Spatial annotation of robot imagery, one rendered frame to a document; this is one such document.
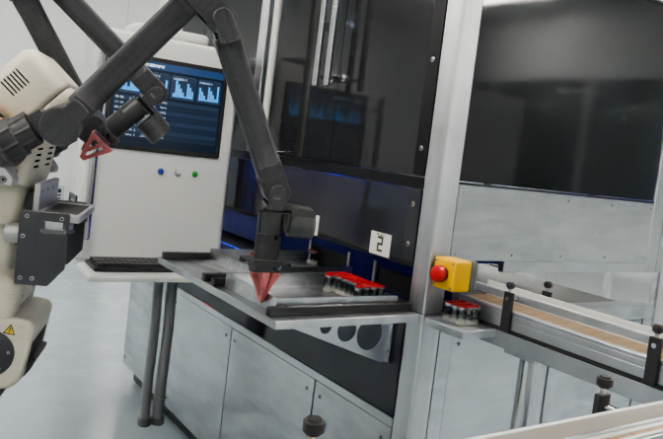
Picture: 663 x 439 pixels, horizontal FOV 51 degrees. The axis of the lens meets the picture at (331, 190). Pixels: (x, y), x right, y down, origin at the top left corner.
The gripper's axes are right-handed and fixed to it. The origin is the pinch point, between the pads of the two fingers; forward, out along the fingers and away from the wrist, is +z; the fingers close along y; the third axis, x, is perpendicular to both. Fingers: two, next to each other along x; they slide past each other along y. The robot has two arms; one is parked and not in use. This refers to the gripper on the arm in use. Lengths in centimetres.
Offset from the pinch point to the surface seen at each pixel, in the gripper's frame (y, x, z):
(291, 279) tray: 19.8, 19.7, 0.2
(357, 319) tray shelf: 19.5, -10.8, 2.4
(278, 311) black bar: 0.2, -8.0, 0.8
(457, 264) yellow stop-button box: 37.9, -21.3, -12.6
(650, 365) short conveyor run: 48, -64, -2
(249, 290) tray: 0.8, 7.4, 0.0
